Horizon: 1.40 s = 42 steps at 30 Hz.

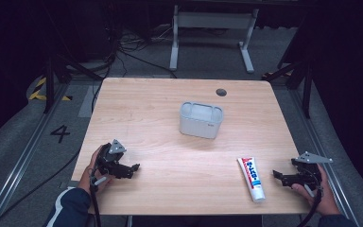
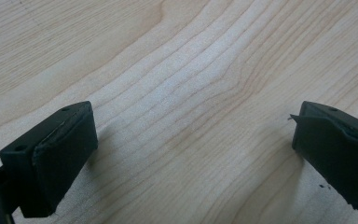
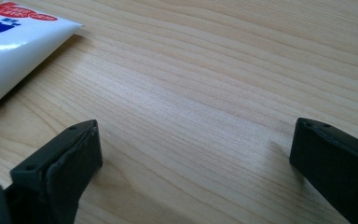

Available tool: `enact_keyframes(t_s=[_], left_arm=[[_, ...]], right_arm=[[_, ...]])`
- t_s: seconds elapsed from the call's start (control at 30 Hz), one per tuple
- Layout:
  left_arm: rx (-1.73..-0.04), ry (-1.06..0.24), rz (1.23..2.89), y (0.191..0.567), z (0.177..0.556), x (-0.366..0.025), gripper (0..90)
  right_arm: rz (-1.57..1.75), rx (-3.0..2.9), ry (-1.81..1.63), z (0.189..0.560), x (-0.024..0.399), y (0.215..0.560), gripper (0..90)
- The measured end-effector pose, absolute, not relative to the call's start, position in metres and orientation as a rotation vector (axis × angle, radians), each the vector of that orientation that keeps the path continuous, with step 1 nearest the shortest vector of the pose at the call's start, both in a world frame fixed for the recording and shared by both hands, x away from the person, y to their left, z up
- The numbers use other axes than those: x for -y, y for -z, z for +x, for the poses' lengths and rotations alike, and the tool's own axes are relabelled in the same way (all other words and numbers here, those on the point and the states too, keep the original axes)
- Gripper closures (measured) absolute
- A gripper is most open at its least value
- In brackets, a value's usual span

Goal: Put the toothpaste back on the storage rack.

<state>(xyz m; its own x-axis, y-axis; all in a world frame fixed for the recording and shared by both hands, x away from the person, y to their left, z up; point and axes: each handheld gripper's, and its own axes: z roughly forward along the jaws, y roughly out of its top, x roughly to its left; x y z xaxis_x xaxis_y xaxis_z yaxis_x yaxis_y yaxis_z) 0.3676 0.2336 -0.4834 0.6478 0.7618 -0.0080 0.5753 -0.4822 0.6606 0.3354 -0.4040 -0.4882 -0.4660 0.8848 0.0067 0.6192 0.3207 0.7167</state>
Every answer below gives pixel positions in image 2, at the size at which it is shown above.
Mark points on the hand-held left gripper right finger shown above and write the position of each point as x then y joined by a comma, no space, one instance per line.
338,149

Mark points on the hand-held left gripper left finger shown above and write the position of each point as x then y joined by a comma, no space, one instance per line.
52,155

